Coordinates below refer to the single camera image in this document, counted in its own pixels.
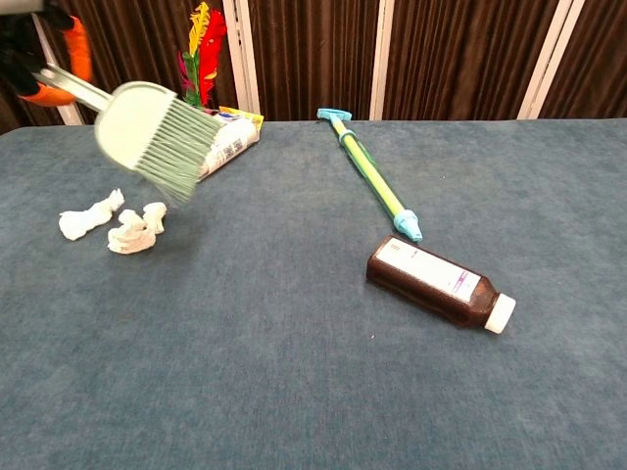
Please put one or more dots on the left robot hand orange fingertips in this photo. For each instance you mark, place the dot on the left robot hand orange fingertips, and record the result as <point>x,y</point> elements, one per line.
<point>24,44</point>

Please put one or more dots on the white paper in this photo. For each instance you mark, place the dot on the white paper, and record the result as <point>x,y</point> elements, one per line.
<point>132,235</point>

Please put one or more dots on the colourful feather shuttlecock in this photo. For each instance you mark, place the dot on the colourful feather shuttlecock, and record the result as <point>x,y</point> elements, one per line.
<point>210,54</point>

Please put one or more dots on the yellow white tissue pack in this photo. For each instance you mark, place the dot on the yellow white tissue pack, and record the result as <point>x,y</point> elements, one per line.
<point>235,142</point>

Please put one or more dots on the dark brown curtain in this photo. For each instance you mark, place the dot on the dark brown curtain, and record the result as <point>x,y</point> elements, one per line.
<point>313,49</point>

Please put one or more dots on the green teal water pump toy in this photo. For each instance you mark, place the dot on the green teal water pump toy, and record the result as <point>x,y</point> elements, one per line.
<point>380,183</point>

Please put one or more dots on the blue table cloth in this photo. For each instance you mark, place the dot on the blue table cloth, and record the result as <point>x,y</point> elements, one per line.
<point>294,367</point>

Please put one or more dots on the brown bottle white cap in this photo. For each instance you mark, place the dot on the brown bottle white cap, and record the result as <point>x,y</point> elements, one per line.
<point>426,274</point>

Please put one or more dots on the white frame post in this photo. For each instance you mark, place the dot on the white frame post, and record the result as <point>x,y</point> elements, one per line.
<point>71,115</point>
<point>546,59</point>
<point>383,59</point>
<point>241,59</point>

